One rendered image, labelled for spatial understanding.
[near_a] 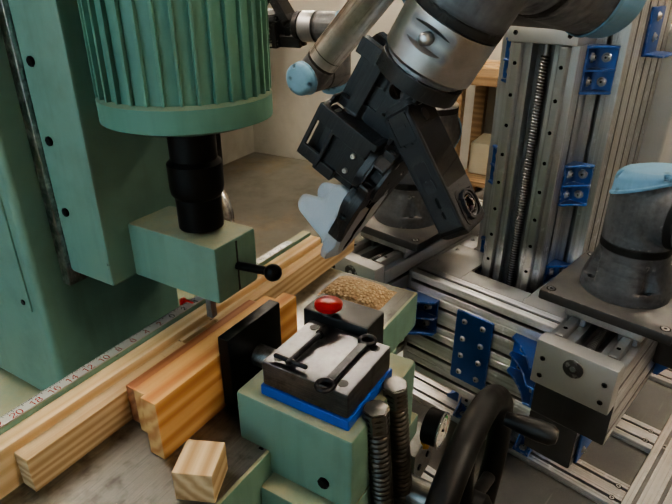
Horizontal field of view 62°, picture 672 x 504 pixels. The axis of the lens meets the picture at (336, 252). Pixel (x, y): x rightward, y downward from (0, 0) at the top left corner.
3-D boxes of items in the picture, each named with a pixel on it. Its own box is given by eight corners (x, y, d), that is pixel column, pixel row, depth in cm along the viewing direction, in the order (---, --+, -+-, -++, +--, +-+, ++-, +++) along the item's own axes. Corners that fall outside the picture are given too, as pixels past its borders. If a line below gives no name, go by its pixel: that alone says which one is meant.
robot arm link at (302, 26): (307, 13, 135) (324, 7, 141) (291, 13, 137) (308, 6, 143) (310, 45, 139) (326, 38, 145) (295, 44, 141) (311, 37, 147)
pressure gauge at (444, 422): (433, 465, 92) (437, 428, 88) (412, 456, 94) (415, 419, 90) (447, 441, 97) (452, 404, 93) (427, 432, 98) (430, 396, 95)
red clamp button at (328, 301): (333, 319, 57) (333, 310, 57) (308, 311, 59) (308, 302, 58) (347, 306, 60) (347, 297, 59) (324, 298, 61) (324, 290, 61)
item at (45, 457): (36, 492, 52) (26, 461, 50) (24, 483, 53) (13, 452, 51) (354, 250, 98) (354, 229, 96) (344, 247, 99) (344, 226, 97)
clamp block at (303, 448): (349, 516, 53) (350, 446, 49) (239, 459, 59) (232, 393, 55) (413, 421, 65) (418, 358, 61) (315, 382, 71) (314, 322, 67)
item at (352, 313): (348, 432, 51) (348, 384, 48) (253, 390, 56) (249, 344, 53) (408, 356, 61) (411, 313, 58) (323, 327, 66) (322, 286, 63)
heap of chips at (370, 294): (375, 314, 80) (376, 302, 79) (316, 295, 84) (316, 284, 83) (397, 292, 85) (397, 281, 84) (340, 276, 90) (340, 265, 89)
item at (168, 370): (152, 435, 58) (144, 394, 56) (141, 429, 59) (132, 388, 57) (277, 333, 75) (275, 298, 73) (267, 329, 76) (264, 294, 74)
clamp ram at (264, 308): (278, 429, 59) (274, 359, 55) (224, 404, 62) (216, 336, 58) (324, 381, 66) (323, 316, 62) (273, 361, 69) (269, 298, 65)
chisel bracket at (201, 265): (221, 316, 63) (214, 249, 60) (136, 285, 70) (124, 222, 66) (261, 288, 69) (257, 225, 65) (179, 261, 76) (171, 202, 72)
